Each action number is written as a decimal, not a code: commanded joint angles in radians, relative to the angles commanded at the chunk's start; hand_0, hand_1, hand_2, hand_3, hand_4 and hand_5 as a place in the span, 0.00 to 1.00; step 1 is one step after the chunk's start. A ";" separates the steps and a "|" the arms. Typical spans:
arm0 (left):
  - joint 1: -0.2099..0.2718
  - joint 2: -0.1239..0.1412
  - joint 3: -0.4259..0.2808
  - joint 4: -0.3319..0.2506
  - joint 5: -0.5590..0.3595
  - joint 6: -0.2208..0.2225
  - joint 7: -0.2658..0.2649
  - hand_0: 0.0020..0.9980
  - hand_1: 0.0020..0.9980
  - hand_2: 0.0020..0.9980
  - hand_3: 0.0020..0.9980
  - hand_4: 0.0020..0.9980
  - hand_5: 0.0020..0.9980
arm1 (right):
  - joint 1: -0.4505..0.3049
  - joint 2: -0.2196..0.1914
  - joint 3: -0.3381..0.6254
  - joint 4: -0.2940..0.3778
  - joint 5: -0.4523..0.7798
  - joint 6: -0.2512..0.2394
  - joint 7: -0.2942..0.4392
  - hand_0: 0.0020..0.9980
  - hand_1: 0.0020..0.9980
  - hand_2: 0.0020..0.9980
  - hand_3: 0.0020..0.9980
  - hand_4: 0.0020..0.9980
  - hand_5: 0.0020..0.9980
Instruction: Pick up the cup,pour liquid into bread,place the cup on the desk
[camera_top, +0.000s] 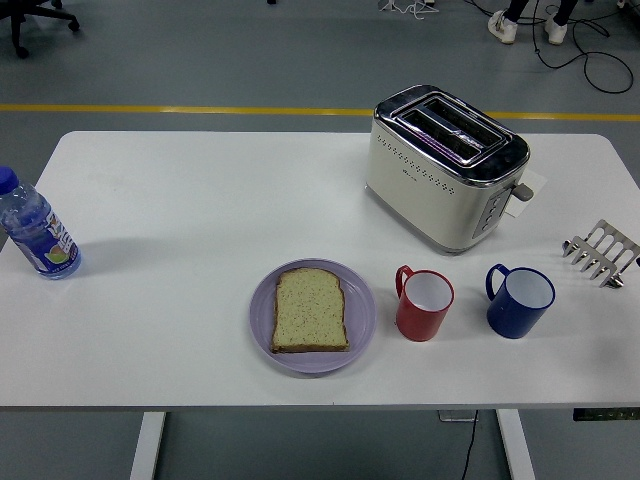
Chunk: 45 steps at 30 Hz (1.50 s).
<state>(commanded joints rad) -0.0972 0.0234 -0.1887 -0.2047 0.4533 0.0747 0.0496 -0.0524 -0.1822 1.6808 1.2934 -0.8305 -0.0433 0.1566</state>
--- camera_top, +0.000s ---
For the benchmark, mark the person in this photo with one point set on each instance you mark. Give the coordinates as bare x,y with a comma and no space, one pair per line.
502,27

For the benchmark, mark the slice of toast bread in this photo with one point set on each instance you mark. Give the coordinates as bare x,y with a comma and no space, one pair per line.
310,315

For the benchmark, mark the purple round plate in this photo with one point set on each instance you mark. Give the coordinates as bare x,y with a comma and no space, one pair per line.
361,310

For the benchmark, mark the table height control panel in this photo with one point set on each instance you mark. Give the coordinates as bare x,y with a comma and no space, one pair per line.
605,414

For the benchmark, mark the white table leg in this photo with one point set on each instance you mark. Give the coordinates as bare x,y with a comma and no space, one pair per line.
515,445
147,445

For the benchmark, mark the metal toast rack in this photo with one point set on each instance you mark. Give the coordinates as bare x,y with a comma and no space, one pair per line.
612,250

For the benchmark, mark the blue capped water bottle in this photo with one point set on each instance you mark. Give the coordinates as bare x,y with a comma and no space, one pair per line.
35,230

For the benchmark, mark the red enamel cup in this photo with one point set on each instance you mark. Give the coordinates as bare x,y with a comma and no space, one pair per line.
420,325

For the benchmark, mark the black office chair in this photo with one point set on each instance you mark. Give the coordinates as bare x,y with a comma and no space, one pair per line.
20,15

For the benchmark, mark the blue enamel cup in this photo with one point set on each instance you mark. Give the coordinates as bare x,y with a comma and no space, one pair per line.
515,320

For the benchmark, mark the cream and chrome toaster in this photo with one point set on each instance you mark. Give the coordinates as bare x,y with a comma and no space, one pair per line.
425,200

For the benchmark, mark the grey under-table bracket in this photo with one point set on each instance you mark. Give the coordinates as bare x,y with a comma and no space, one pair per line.
452,415

